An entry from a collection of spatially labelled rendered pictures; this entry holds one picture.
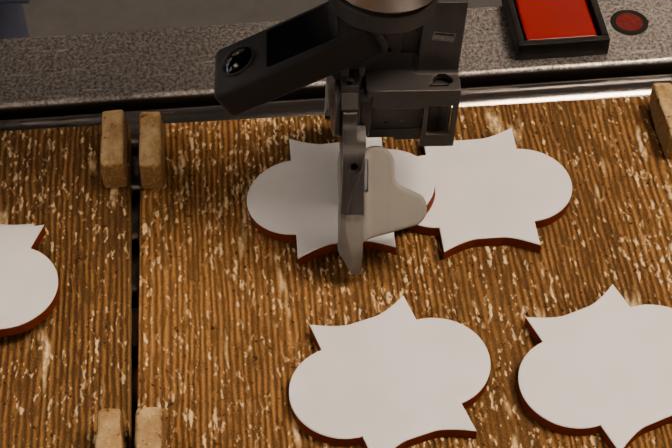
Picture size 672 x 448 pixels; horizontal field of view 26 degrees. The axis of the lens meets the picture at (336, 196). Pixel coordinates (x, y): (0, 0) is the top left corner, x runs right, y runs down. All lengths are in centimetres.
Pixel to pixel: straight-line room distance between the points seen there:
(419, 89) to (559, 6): 33
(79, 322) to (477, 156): 32
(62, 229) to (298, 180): 17
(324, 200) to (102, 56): 27
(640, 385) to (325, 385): 20
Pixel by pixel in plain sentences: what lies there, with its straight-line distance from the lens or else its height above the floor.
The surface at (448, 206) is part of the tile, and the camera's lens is 105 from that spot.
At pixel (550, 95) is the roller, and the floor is 92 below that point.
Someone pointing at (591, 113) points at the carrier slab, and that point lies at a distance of 114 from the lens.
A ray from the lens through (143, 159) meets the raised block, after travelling 106.
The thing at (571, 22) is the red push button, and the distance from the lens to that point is 123.
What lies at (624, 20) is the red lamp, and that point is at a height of 92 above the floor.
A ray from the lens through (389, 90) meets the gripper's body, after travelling 94.
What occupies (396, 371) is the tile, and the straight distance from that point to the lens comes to 96.
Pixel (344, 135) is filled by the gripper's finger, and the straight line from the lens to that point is 94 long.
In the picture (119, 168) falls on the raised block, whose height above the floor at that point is 96.
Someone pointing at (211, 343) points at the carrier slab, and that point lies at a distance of 98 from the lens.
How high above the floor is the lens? 172
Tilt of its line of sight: 48 degrees down
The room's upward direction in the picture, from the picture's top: straight up
